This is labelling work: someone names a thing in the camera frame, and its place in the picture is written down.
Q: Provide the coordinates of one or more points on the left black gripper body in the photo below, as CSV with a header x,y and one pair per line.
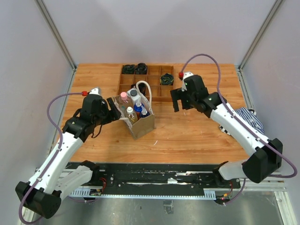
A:
x,y
105,115

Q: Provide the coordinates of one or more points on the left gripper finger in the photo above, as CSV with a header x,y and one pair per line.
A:
x,y
115,114
112,105

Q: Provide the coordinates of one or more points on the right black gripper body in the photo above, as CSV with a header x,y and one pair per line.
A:
x,y
188,100

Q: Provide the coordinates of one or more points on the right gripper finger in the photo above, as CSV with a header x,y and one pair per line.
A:
x,y
175,105
177,94

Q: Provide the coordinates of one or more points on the pink cap clear bottle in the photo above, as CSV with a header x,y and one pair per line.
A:
x,y
124,101

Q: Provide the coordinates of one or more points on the blue spray bottle orange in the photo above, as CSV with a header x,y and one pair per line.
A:
x,y
138,107

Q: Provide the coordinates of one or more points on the blue striped cloth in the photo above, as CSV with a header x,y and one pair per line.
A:
x,y
249,115

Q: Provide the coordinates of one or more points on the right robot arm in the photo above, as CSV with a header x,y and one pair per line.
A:
x,y
263,152

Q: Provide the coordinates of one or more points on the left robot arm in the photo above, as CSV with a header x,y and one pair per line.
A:
x,y
45,190

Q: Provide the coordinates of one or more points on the black rolled sock behind bag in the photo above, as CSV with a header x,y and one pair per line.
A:
x,y
141,87

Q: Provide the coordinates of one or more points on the dark green rolled sock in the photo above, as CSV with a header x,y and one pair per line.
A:
x,y
166,79

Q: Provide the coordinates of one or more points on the wooden compartment tray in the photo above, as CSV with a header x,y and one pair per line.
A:
x,y
160,93

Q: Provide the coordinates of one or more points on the white bottle grey cap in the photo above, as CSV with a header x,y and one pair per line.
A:
x,y
134,95

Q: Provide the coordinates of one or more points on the black rolled sock left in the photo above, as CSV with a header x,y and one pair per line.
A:
x,y
128,69

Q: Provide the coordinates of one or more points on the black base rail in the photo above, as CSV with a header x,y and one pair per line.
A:
x,y
159,179

